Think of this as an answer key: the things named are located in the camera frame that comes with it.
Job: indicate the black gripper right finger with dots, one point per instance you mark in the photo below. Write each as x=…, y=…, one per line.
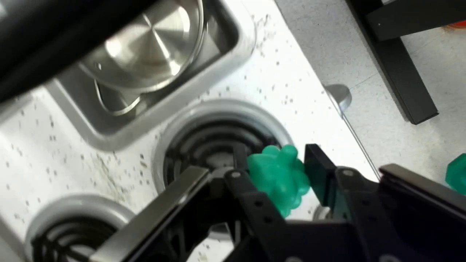
x=398, y=219

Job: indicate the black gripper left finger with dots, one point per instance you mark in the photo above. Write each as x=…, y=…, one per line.
x=252, y=209

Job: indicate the green toy grape bunch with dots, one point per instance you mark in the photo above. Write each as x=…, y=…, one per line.
x=277, y=180

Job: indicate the black toy stove burner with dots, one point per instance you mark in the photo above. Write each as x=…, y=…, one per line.
x=67, y=228
x=204, y=140

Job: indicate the silver toy sink basin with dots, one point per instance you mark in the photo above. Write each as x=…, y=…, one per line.
x=146, y=129

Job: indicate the steel pot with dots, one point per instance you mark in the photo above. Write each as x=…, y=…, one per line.
x=146, y=44

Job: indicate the small green shape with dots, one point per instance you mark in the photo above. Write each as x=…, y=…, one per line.
x=458, y=175

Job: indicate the silver oven front knob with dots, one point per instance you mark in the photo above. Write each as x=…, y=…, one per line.
x=338, y=95

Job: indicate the wooden toy kitchen unit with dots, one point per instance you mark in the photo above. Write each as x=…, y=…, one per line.
x=271, y=73

